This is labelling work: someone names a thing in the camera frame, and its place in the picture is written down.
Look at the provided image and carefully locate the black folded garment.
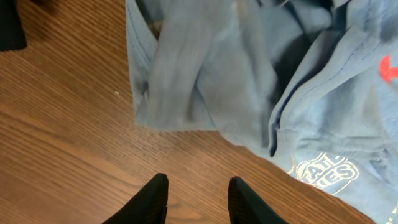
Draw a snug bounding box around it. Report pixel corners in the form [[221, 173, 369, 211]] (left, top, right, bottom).
[[1, 0, 27, 51]]

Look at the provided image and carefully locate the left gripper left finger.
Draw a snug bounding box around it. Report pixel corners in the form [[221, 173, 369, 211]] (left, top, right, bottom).
[[103, 173, 169, 224]]

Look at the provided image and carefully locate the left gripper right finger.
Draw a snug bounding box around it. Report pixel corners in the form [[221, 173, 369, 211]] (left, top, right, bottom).
[[228, 176, 287, 224]]

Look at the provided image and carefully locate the light blue printed t-shirt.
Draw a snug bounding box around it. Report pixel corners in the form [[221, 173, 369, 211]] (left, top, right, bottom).
[[126, 0, 397, 223]]

